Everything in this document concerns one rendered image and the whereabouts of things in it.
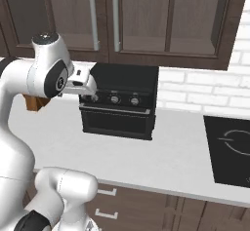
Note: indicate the black toaster oven door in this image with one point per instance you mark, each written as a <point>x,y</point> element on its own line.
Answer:
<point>115,123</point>

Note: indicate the dark wood glass cupboard door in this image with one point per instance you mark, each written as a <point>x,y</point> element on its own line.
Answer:
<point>195,17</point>
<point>70,14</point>

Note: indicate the black toaster oven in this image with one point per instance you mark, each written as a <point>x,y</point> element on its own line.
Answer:
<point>125,79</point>

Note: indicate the dark wood drawer front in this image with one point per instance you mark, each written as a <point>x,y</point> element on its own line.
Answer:
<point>136,220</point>
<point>140,197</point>

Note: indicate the silver toaster oven knob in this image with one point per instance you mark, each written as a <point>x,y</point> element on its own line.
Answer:
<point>134,101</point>
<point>94,97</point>
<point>114,99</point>

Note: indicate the dark wood base cupboard door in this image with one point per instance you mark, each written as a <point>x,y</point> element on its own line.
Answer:
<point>187,215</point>
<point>228,218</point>

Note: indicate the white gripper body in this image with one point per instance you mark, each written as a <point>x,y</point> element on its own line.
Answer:
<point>83,88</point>

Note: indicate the brown wooden block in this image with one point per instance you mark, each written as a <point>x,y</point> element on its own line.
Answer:
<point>34,103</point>

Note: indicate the black hob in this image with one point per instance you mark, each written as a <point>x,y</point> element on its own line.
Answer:
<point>231,150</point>

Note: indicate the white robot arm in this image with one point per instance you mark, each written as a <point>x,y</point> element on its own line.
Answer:
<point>18,163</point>

